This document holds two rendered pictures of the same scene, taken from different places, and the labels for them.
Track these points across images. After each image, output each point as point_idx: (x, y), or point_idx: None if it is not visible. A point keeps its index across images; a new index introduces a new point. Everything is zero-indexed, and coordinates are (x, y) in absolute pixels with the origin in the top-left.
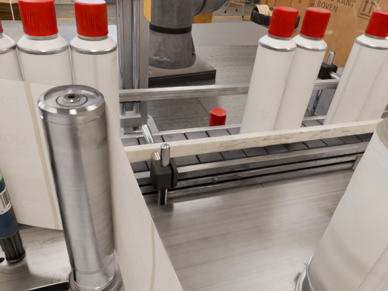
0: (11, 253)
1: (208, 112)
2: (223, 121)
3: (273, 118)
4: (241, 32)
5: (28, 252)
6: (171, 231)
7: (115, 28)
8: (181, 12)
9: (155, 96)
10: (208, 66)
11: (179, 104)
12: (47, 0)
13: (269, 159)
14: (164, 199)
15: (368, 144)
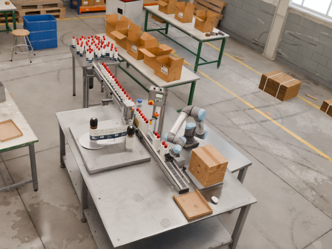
0: None
1: (168, 147)
2: None
3: (153, 144)
4: (231, 157)
5: None
6: (135, 140)
7: (211, 132)
8: (186, 132)
9: (151, 133)
10: (186, 145)
11: (169, 144)
12: (145, 118)
13: (149, 148)
14: (140, 140)
15: (157, 159)
